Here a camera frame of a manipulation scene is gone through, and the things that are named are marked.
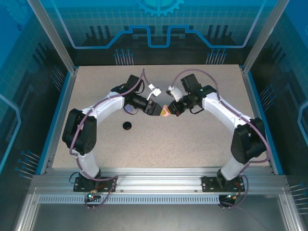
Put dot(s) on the pink earbud charging case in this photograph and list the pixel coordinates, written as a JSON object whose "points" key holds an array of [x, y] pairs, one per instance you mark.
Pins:
{"points": [[166, 115]]}

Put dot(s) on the black earbud charging case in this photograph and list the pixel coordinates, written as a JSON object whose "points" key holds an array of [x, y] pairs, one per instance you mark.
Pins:
{"points": [[127, 125]]}

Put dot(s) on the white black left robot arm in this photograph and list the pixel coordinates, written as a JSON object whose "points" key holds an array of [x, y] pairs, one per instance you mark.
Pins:
{"points": [[106, 103]]}

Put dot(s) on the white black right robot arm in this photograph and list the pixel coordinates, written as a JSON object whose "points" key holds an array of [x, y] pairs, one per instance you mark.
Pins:
{"points": [[223, 108]]}

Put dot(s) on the small LED circuit board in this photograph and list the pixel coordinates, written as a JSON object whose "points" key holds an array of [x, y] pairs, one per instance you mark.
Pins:
{"points": [[91, 196], [232, 196]]}

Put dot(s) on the aluminium frame rail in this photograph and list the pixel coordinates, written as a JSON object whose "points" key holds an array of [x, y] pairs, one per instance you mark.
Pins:
{"points": [[156, 178]]}

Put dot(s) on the blue-edged aluminium side rail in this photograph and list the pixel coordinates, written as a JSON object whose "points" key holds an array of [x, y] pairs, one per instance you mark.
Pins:
{"points": [[260, 108], [67, 96]]}

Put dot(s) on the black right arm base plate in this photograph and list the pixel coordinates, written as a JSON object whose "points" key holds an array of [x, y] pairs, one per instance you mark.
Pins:
{"points": [[209, 184]]}

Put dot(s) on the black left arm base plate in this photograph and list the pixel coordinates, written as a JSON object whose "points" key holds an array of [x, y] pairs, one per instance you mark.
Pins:
{"points": [[108, 184]]}

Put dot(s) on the aluminium frame post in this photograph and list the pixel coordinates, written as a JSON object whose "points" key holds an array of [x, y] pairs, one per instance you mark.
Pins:
{"points": [[264, 36], [55, 36]]}

